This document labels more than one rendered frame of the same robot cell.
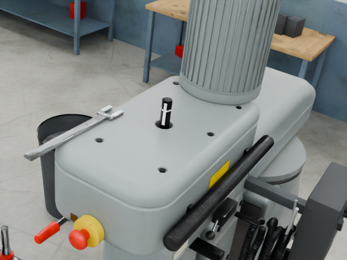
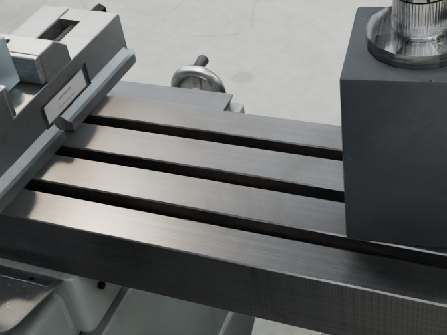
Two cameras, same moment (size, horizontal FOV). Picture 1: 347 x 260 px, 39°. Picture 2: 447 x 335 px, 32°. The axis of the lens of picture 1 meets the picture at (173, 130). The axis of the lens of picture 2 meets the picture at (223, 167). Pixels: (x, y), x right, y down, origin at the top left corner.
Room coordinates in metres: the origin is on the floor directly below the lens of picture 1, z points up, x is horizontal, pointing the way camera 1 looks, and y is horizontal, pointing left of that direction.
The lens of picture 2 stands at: (1.65, 0.30, 1.47)
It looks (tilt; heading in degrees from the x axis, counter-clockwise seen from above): 40 degrees down; 180
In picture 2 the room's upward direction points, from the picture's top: 10 degrees counter-clockwise
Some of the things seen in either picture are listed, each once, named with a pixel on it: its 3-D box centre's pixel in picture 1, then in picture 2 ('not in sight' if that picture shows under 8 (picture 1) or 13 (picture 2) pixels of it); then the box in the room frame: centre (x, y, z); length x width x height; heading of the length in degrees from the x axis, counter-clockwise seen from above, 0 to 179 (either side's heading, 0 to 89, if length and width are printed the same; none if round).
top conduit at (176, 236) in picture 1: (225, 183); not in sight; (0.83, -0.12, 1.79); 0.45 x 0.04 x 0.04; 152
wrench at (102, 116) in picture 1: (76, 131); not in sight; (0.79, 0.19, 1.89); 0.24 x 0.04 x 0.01; 150
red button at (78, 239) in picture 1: (80, 238); not in sight; (0.64, 0.14, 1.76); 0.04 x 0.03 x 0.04; 62
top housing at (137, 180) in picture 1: (163, 152); not in sight; (0.88, 0.01, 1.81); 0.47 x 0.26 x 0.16; 152
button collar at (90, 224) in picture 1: (89, 230); not in sight; (0.66, 0.13, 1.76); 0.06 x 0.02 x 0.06; 62
